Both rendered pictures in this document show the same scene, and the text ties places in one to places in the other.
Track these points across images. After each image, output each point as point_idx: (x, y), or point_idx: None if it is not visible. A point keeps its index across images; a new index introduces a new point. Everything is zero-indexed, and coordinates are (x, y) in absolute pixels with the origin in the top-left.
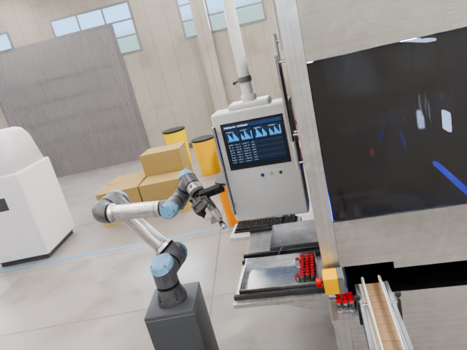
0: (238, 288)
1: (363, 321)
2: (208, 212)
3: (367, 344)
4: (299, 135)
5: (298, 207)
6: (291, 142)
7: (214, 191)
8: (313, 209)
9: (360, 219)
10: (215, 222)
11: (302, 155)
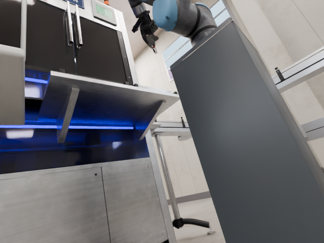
0: (167, 92)
1: (159, 122)
2: (153, 35)
3: (165, 126)
4: (131, 53)
5: None
6: (24, 35)
7: (139, 27)
8: (138, 79)
9: None
10: (153, 44)
11: (133, 60)
